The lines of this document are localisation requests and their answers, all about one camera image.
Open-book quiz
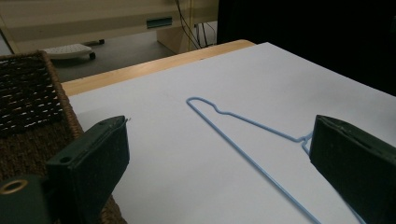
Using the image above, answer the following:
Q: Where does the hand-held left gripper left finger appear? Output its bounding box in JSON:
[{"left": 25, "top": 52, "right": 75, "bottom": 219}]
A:
[{"left": 45, "top": 115, "right": 131, "bottom": 224}]

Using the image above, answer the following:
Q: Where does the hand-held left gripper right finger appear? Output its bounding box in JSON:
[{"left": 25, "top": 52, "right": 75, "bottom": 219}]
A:
[{"left": 309, "top": 114, "right": 396, "bottom": 224}]

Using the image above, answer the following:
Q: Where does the blue wire clothes hanger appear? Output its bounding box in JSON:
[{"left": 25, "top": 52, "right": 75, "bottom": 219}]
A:
[{"left": 186, "top": 96, "right": 368, "bottom": 224}]

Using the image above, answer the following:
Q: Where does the brown woven wicker basket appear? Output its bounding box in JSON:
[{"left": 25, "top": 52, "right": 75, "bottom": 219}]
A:
[{"left": 0, "top": 49, "right": 128, "bottom": 224}]

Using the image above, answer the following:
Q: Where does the white paper sheet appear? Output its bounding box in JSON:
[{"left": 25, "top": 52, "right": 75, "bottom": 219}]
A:
[{"left": 67, "top": 42, "right": 396, "bottom": 224}]

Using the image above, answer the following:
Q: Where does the white wheeled dolly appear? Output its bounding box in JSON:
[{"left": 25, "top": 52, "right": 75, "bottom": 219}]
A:
[{"left": 43, "top": 43, "right": 97, "bottom": 61}]

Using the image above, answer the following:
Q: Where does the beige cabinet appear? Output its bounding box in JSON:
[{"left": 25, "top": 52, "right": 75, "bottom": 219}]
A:
[{"left": 0, "top": 0, "right": 219, "bottom": 55}]

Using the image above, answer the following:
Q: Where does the black cable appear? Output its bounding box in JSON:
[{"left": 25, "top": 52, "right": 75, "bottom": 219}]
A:
[{"left": 174, "top": 0, "right": 204, "bottom": 49}]

